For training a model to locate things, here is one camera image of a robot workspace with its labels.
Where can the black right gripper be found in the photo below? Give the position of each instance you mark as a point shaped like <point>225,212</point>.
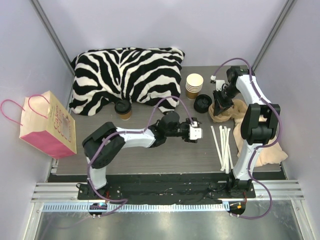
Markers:
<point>220,100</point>

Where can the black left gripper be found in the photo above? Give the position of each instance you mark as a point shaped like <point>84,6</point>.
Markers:
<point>188,139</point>

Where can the brown cardboard cup carrier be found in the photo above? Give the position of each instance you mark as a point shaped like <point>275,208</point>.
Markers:
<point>236,112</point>

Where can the brown paper coffee cup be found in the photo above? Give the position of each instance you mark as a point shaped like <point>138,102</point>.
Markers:
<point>125,116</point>

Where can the black plastic cup lid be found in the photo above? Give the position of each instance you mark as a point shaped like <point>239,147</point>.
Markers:
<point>122,107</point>

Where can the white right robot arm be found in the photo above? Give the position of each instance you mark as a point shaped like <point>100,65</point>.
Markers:
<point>258,127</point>

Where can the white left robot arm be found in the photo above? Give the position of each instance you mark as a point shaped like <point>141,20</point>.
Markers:
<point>101,147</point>

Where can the black cup lid stack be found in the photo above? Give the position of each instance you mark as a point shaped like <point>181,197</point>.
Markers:
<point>202,103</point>

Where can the white wrapped straw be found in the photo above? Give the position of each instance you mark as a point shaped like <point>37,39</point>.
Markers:
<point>217,147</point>
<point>222,143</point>
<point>231,165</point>
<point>226,152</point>

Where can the stack of paper cups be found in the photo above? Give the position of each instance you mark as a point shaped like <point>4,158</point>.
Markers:
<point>193,85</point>

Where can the zebra print pillow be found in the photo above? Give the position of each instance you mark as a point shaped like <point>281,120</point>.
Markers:
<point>150,76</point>

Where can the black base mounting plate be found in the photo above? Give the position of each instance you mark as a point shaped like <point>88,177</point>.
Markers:
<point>160,189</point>

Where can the beige folded cloth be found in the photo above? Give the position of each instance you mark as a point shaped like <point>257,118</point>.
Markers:
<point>270,155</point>

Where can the pink paper gift bag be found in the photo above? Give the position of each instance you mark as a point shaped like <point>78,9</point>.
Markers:
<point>46,125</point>

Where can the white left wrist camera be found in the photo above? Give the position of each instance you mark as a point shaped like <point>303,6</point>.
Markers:
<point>195,131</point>

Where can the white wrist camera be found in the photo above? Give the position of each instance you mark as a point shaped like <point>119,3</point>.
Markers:
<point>219,84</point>
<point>195,131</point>

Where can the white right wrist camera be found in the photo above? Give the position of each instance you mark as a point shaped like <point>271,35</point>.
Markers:
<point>219,84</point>

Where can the perforated metal rail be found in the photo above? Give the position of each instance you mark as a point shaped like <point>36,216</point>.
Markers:
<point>93,207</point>

